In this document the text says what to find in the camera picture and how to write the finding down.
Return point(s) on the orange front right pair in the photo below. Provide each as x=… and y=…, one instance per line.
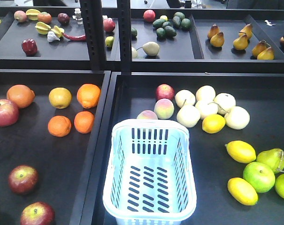
x=83, y=122

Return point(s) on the orange beside middle apple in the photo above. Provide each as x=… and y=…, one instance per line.
x=21, y=94

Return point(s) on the large orange far right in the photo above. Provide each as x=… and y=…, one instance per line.
x=88, y=95

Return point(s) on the yellow lemon middle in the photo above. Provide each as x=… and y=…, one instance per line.
x=213, y=123

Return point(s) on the red bell pepper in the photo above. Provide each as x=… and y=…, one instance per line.
x=29, y=46

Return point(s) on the light blue plastic basket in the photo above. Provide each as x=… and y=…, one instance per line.
x=149, y=178

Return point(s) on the orange front left pair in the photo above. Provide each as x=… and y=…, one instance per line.
x=59, y=126

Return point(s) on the red apple back middle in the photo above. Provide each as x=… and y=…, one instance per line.
x=9, y=112

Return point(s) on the yellow orange citrus fruit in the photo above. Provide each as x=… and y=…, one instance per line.
x=60, y=97

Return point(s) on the orange pair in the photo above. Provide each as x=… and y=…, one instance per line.
x=83, y=122
x=59, y=126

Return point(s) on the red apple near gripper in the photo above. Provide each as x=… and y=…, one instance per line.
x=38, y=213

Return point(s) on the red apple front middle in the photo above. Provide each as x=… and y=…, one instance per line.
x=23, y=179

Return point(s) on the red chili pepper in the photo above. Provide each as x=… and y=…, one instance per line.
x=74, y=38

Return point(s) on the green apple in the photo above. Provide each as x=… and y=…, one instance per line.
x=260, y=176

